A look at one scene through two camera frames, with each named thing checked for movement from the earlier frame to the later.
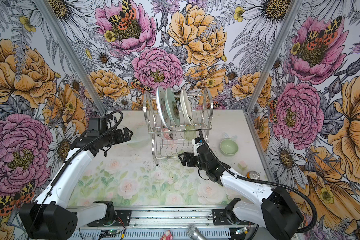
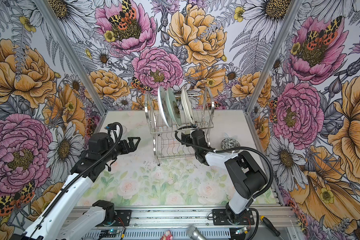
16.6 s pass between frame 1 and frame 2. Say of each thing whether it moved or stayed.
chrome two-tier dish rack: stayed
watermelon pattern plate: stayed
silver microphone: stayed
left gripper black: moved
